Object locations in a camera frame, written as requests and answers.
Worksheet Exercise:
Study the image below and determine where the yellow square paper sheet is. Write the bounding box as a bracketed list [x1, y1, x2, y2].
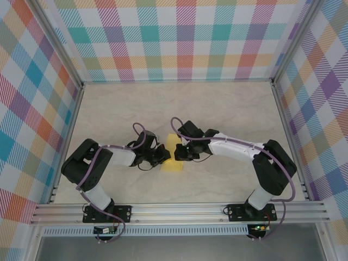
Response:
[160, 133, 184, 172]

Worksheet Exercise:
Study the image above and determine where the grey metal sheet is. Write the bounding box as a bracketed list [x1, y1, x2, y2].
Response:
[35, 235, 327, 261]

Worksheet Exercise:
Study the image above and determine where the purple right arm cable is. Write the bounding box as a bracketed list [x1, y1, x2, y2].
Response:
[170, 116, 297, 241]

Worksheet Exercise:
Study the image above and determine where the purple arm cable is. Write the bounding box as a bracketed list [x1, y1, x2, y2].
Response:
[75, 122, 150, 244]
[170, 116, 297, 241]

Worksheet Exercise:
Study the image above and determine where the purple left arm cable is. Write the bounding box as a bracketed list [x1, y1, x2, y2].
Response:
[75, 122, 150, 244]

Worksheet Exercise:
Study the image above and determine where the long aluminium mounting rail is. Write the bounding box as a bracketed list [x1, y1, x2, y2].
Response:
[29, 201, 331, 225]

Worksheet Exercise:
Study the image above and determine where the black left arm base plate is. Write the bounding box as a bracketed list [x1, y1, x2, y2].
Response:
[82, 205, 133, 223]

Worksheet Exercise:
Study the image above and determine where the slotted grey cable duct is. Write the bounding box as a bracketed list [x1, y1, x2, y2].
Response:
[42, 224, 250, 237]

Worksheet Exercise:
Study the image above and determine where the aluminium table side rail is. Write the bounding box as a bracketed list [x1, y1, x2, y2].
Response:
[271, 81, 313, 202]
[47, 83, 85, 204]

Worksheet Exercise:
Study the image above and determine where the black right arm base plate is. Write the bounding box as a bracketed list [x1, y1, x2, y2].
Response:
[227, 203, 278, 222]

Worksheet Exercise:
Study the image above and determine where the aluminium frame post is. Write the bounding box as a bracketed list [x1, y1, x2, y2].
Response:
[32, 0, 84, 89]
[271, 0, 321, 85]

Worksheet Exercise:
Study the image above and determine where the aluminium frame leg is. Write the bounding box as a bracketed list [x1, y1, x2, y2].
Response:
[26, 225, 44, 261]
[315, 221, 337, 261]

